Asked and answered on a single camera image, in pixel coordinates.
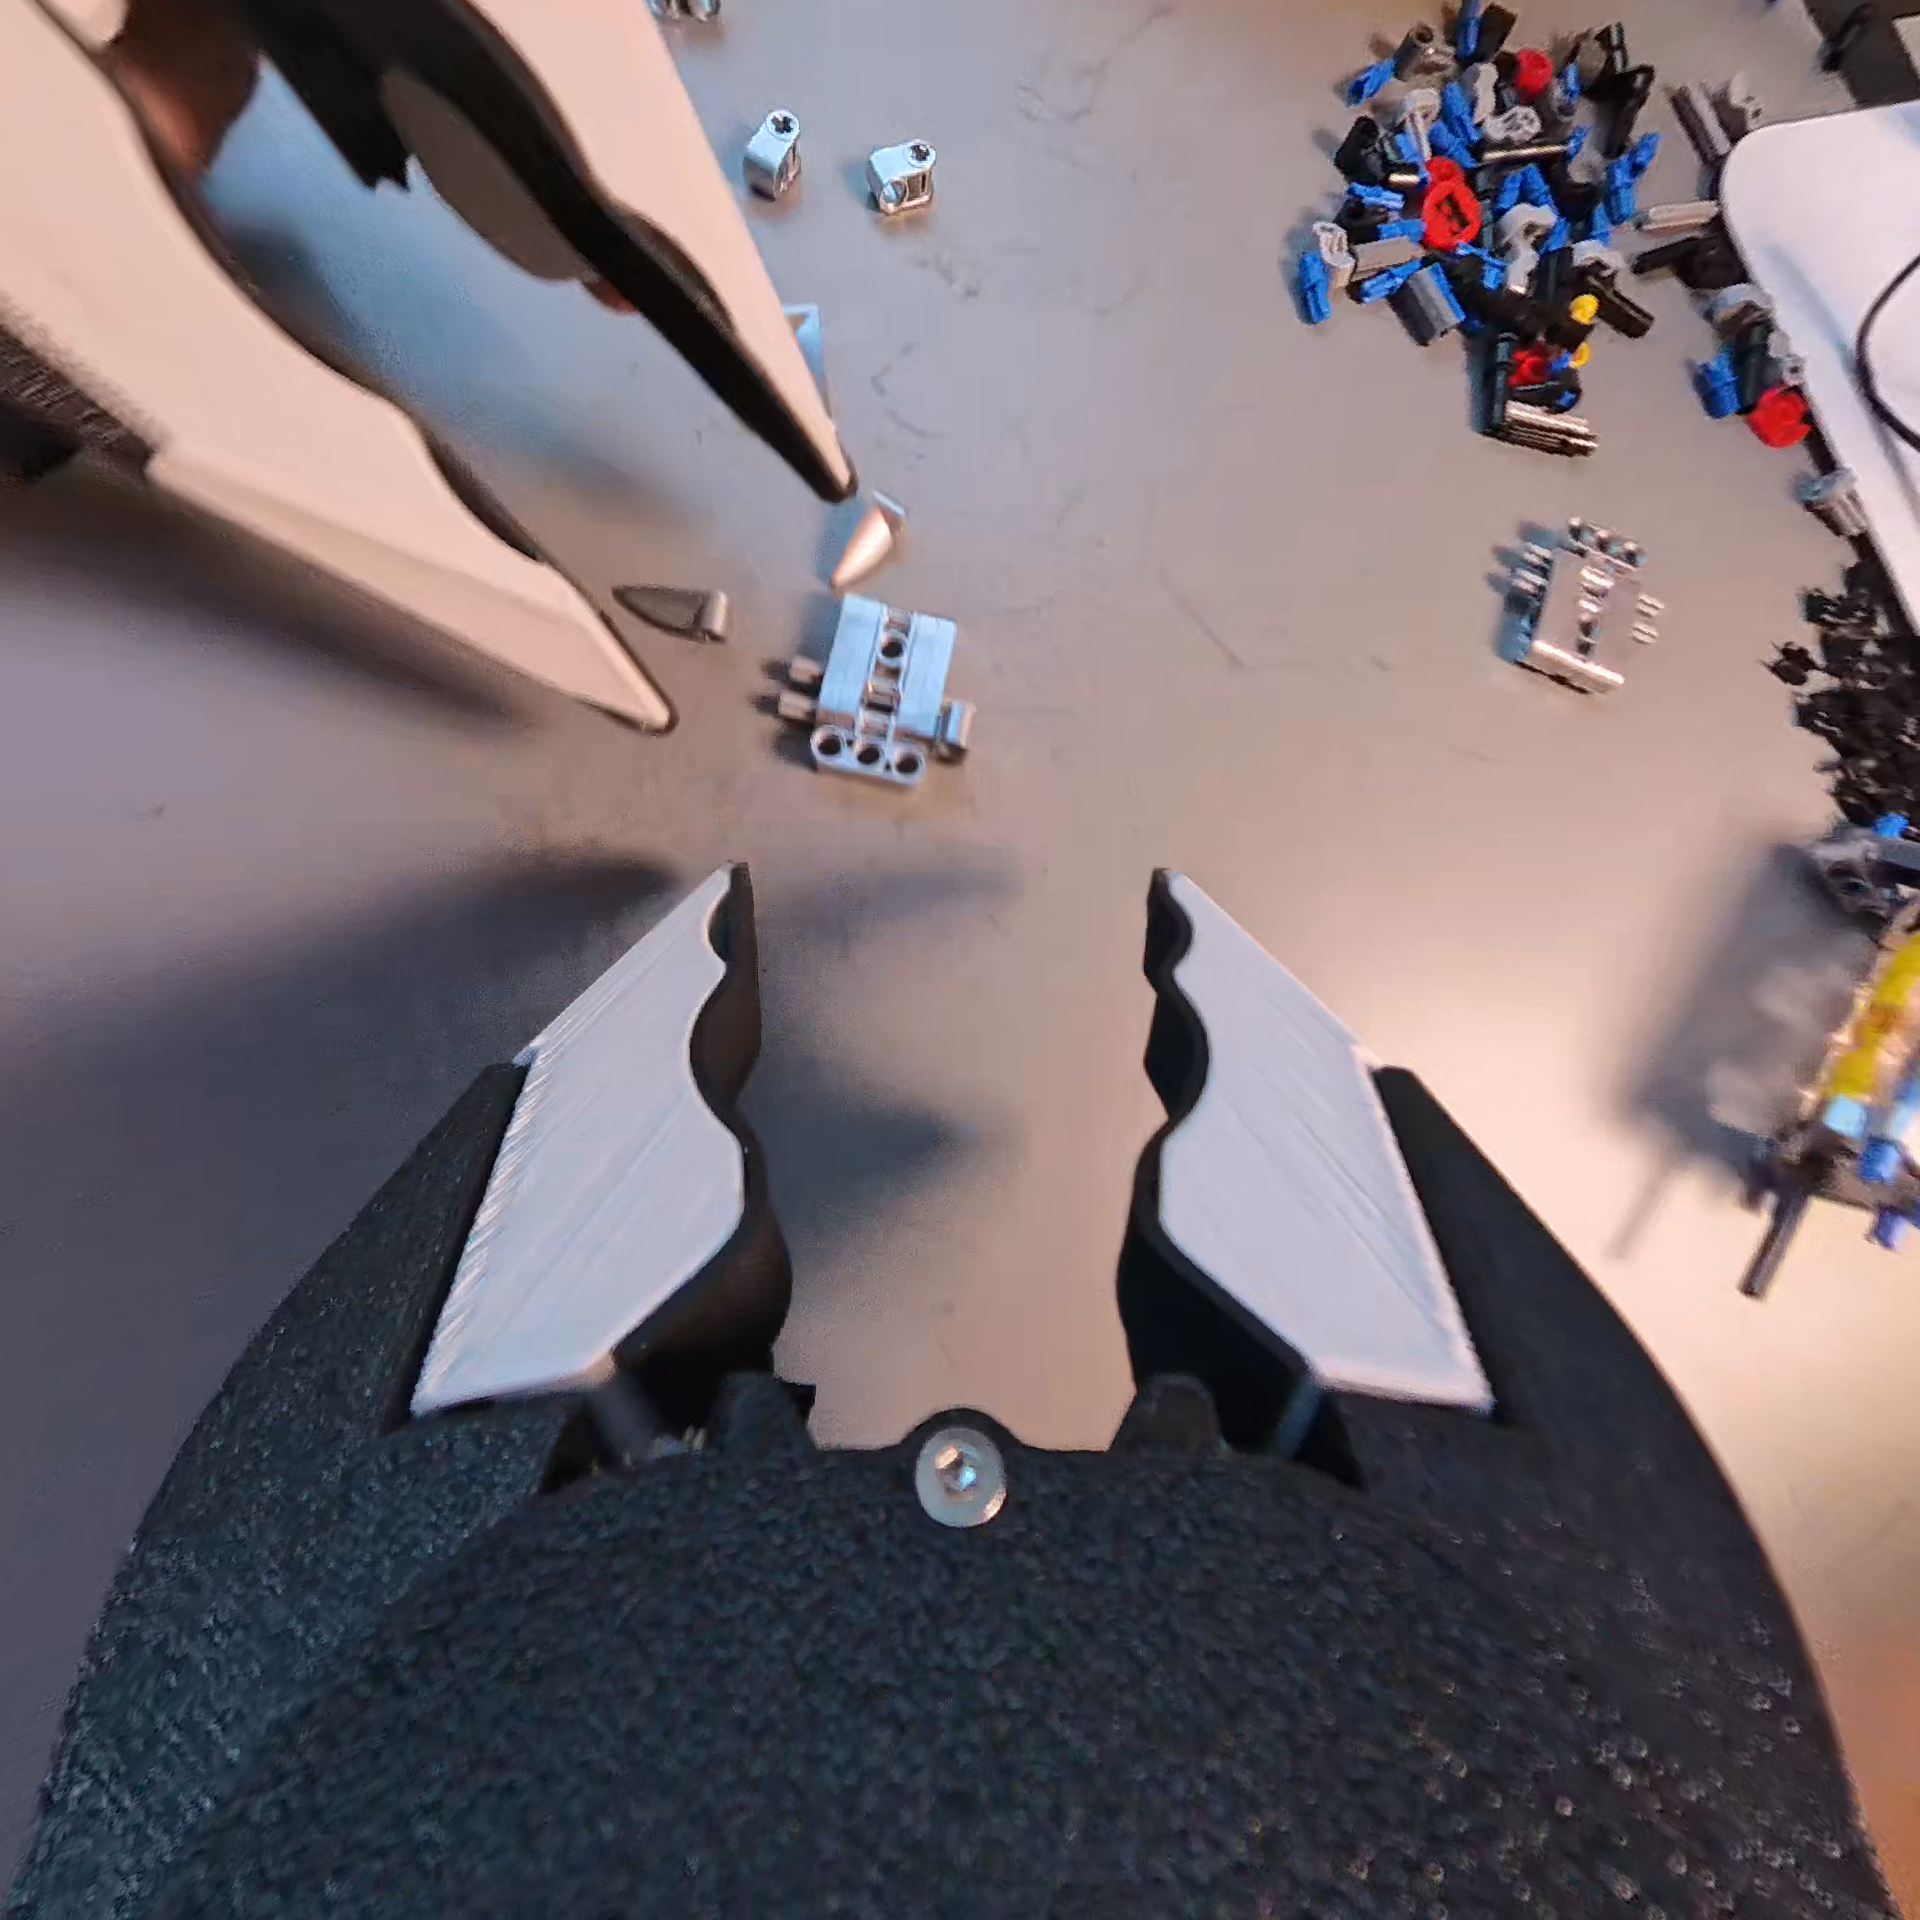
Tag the pile of small coloured pieces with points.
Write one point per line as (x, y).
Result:
(1500, 210)

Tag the clear yellow gear assembly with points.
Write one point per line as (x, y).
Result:
(1854, 1096)

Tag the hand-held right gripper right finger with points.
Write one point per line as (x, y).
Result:
(1320, 1186)

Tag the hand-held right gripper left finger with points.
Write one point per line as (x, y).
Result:
(586, 1186)

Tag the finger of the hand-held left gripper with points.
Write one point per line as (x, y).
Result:
(271, 450)
(646, 151)

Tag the pile of black pins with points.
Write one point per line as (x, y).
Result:
(1860, 707)

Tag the small grey beam assembly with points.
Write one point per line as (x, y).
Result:
(880, 697)
(1579, 607)

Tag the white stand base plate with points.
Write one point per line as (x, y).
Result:
(1836, 271)

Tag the grey desk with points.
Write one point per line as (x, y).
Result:
(1140, 750)

